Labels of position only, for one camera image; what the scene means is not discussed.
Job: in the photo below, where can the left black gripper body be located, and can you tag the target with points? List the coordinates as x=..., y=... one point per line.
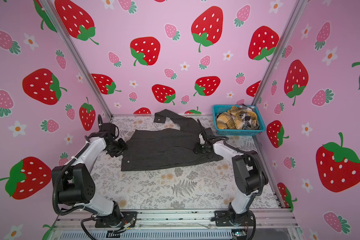
x=117, y=146

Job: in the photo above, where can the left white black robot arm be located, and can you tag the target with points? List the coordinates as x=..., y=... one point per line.
x=74, y=188

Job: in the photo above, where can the teal plastic basket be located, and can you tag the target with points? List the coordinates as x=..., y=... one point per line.
x=218, y=109

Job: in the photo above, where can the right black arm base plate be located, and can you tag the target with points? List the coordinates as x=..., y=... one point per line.
x=228, y=218

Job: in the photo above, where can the dark grey pinstripe shirt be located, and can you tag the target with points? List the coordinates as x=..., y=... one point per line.
x=167, y=148

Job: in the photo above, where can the yellow plaid shirt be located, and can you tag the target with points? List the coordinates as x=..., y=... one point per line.
x=238, y=118

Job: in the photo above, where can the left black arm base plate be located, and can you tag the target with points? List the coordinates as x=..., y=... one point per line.
x=126, y=218

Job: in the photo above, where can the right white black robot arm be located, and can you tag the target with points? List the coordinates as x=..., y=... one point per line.
x=249, y=174

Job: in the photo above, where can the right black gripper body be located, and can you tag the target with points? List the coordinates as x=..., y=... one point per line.
x=201, y=148

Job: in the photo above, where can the aluminium frame rail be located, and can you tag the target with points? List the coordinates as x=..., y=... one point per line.
x=264, y=224

